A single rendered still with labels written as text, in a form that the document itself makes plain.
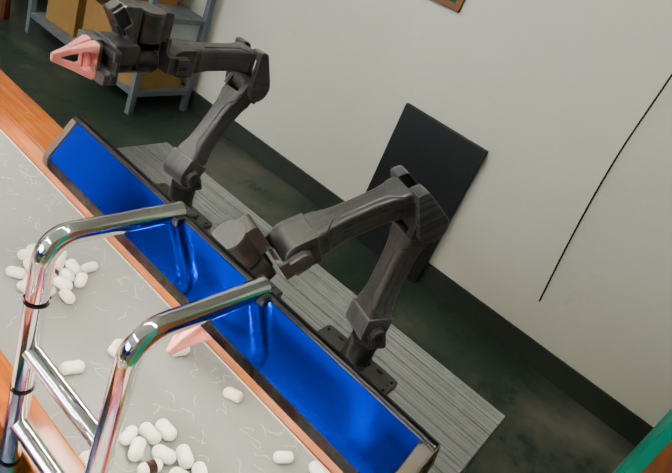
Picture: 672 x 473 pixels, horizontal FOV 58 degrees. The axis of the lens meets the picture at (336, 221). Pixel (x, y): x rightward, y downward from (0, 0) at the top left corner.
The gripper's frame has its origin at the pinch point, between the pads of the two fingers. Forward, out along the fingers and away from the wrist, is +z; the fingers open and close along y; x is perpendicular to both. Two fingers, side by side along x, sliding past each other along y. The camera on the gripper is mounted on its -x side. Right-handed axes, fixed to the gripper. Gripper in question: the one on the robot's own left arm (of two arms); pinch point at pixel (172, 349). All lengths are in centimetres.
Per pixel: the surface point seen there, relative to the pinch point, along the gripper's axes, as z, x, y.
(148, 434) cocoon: 10.1, -1.1, 7.9
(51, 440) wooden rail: 18.1, -9.3, 2.5
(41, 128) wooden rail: -11, 16, -76
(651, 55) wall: -187, 91, -1
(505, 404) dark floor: -70, 170, 31
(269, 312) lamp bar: -11.2, -28.1, 20.3
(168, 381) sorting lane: 4.1, 6.4, 0.3
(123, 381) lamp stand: 2.8, -35.7, 18.6
